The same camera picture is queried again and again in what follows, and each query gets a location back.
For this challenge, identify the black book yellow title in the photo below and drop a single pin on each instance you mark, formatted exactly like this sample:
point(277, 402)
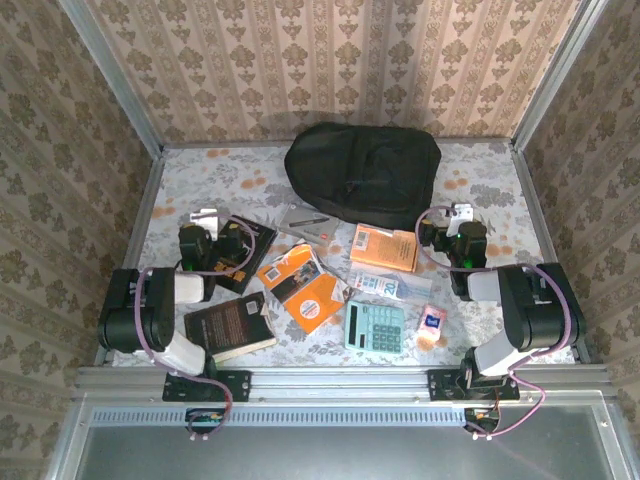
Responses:
point(260, 240)

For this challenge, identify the dark book brown text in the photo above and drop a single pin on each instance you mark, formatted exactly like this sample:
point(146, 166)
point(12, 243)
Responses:
point(230, 325)

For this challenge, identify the pink tissue pack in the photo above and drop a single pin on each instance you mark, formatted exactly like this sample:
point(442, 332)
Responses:
point(432, 320)

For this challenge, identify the orange paperback notebook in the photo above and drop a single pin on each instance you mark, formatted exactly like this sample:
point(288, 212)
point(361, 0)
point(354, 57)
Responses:
point(385, 247)

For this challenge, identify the clear pouch with banknote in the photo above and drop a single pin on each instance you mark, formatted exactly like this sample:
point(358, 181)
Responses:
point(385, 286)

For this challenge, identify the grey pen box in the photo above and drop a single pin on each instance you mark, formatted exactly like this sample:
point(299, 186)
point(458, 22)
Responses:
point(310, 225)

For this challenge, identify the torn orange magazine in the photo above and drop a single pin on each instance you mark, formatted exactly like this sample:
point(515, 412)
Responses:
point(310, 295)

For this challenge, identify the teal desk calculator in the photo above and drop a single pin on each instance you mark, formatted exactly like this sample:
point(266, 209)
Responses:
point(375, 327)

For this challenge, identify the black student backpack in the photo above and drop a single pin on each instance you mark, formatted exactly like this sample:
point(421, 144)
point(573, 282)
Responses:
point(365, 165)

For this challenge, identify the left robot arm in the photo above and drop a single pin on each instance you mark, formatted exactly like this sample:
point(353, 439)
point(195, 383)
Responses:
point(150, 310)

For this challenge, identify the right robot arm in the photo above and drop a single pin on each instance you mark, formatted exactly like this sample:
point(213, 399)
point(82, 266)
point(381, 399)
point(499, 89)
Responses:
point(530, 310)

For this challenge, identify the grey metal panel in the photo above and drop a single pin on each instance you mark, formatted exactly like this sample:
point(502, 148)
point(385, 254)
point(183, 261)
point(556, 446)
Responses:
point(325, 455)

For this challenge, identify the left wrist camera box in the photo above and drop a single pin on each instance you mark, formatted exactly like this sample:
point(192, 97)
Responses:
point(205, 220)

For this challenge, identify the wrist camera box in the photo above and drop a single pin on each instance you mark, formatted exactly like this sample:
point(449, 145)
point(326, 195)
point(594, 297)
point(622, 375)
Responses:
point(205, 220)
point(462, 212)

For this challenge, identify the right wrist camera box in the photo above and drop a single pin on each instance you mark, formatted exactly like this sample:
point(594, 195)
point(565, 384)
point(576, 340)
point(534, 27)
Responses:
point(462, 212)

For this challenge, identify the left aluminium side rail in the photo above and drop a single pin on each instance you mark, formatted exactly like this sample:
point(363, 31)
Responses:
point(142, 215)

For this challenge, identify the aluminium side rail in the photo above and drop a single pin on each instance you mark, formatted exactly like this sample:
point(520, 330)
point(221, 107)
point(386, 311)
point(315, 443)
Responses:
point(539, 220)
point(142, 215)

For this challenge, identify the right aluminium side rail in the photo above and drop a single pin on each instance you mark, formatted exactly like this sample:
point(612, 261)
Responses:
point(539, 220)

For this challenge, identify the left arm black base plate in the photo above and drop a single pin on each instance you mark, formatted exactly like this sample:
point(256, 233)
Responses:
point(235, 385)

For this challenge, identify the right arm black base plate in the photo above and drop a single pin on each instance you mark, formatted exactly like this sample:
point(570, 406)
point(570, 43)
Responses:
point(440, 385)

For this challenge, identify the left aluminium corner post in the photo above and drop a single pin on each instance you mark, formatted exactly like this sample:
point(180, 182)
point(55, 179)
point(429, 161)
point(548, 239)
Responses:
point(107, 85)

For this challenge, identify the aluminium corner post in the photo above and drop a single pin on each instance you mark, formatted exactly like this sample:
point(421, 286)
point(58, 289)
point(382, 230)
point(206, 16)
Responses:
point(107, 85)
point(555, 75)

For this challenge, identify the aluminium front rail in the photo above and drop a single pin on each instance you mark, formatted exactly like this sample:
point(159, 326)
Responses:
point(340, 382)

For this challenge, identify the right aluminium corner post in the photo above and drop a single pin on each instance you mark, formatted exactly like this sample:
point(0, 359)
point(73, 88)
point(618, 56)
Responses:
point(555, 75)

